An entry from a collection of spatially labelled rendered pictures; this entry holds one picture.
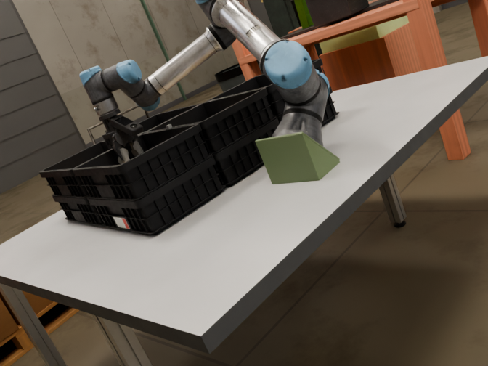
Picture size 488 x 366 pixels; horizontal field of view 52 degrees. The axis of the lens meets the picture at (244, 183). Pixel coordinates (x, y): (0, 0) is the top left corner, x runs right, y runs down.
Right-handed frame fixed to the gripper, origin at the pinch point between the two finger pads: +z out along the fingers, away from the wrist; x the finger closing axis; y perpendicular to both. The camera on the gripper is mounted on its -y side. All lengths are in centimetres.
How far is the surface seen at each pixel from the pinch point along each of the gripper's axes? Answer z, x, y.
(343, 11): -14, -192, 33
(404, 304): 85, -48, -51
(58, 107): -22, -370, 898
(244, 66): -2, -188, 129
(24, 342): 80, 38, 134
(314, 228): 15, 12, -82
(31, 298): 62, 22, 137
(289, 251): 15, 21, -82
